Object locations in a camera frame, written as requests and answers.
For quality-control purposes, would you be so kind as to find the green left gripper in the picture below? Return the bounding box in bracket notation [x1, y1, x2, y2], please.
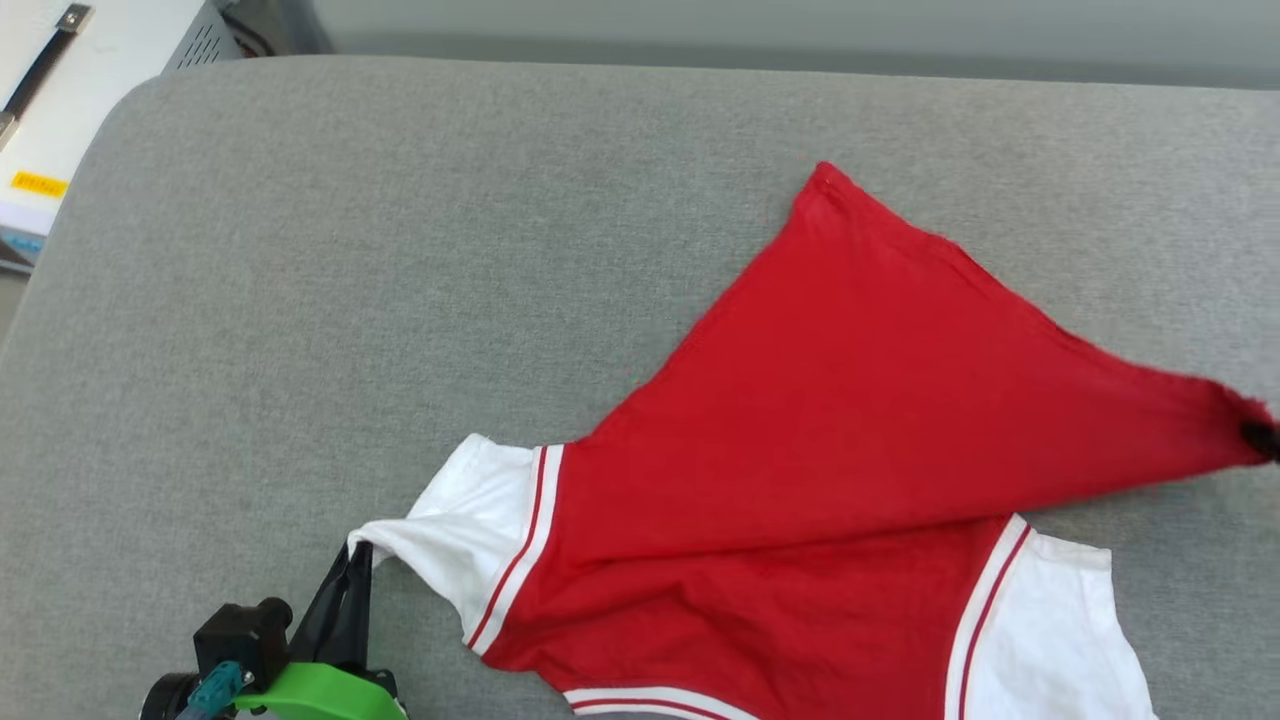
[235, 543, 409, 720]

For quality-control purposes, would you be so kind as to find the teal cable connector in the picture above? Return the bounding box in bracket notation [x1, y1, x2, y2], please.
[178, 660, 247, 720]

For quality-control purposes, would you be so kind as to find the red and white jersey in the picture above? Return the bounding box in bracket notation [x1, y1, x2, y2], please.
[348, 160, 1280, 720]

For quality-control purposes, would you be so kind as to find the black power cable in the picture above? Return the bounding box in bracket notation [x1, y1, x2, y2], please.
[220, 5, 279, 57]

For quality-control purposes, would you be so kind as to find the grey fabric sofa seat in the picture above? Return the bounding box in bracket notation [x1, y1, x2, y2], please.
[0, 55, 1280, 720]

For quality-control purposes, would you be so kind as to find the white metal appliance box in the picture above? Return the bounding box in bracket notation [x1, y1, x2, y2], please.
[0, 0, 243, 273]

